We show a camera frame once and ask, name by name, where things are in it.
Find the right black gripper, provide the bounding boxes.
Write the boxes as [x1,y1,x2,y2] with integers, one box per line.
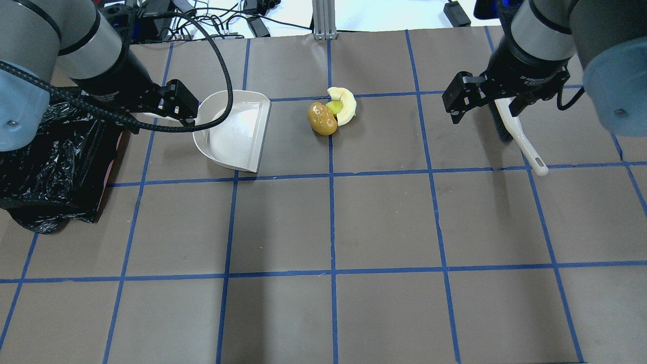
[443,48,570,124]

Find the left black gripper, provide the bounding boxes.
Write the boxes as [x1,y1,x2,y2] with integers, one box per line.
[123,80,200,126]

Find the white hand brush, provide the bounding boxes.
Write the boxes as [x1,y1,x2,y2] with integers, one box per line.
[494,99,548,176]

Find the white plastic dustpan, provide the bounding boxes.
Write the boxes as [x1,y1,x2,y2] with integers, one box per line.
[193,90,271,173]

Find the brown toy potato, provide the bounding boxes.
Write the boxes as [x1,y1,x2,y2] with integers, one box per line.
[307,102,338,136]

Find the small green yellow piece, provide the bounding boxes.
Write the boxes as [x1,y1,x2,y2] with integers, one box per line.
[326,100,344,116]

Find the pale yellow peel slice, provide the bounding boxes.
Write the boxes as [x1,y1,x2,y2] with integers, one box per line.
[327,86,357,126]

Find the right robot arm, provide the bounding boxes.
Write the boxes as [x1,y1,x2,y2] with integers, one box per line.
[443,1,646,138]

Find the black bag lined bin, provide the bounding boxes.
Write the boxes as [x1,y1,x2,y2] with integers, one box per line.
[1,102,125,234]

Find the black power adapter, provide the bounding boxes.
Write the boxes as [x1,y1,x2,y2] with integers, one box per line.
[443,1,471,28]

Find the aluminium frame post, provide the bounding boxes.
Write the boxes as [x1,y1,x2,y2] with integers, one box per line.
[312,0,338,40]

